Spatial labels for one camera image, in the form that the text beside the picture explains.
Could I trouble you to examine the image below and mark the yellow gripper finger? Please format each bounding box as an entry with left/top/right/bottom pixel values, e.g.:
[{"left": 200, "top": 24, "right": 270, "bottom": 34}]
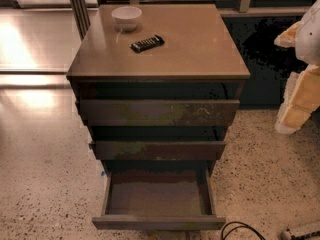
[
  {"left": 274, "top": 21, "right": 300, "bottom": 48},
  {"left": 275, "top": 103, "right": 311, "bottom": 134}
]

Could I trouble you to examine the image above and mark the drawer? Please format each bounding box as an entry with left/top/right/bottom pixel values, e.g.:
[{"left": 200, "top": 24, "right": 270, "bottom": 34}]
[
  {"left": 92, "top": 169, "right": 225, "bottom": 231},
  {"left": 89, "top": 141, "right": 225, "bottom": 160},
  {"left": 78, "top": 99, "right": 240, "bottom": 127}
]

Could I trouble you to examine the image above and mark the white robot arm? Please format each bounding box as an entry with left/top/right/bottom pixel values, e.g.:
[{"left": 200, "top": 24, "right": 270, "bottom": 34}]
[{"left": 274, "top": 0, "right": 320, "bottom": 134}]

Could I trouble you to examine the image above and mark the brown drawer cabinet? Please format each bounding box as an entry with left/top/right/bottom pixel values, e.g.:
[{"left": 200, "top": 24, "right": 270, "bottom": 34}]
[{"left": 67, "top": 5, "right": 250, "bottom": 170}]

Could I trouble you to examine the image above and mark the white power strip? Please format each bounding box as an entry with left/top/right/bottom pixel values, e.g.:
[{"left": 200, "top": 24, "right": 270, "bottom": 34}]
[{"left": 280, "top": 221, "right": 320, "bottom": 240}]

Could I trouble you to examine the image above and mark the black snack bar packet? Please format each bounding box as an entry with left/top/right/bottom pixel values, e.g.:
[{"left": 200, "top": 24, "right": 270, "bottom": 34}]
[{"left": 130, "top": 35, "right": 165, "bottom": 53}]

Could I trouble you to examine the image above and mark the white bowl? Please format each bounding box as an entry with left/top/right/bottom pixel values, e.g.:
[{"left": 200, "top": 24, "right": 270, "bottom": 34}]
[{"left": 111, "top": 6, "right": 142, "bottom": 32}]

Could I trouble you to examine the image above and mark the black cable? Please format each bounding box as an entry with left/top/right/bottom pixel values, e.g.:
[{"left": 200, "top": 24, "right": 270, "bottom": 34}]
[{"left": 220, "top": 221, "right": 267, "bottom": 240}]

